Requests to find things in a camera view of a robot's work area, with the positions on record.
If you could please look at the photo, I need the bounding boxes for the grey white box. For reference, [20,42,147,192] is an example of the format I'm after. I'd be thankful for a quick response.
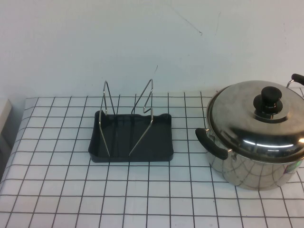
[0,98,14,152]

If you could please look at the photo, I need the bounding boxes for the white black-grid tablecloth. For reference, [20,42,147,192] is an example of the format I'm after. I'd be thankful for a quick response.
[0,91,304,228]

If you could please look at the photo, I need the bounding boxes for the metal wire lid holder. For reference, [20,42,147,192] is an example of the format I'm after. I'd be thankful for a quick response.
[98,78,154,158]

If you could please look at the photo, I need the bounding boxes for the stainless steel pot lid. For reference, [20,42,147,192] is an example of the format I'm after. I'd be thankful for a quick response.
[206,80,304,165]

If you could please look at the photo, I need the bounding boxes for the stainless steel pot black handles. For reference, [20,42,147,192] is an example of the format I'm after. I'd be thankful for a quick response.
[195,73,304,191]

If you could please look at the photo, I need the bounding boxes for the black plastic rack tray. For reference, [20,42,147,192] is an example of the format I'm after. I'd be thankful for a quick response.
[87,110,176,163]

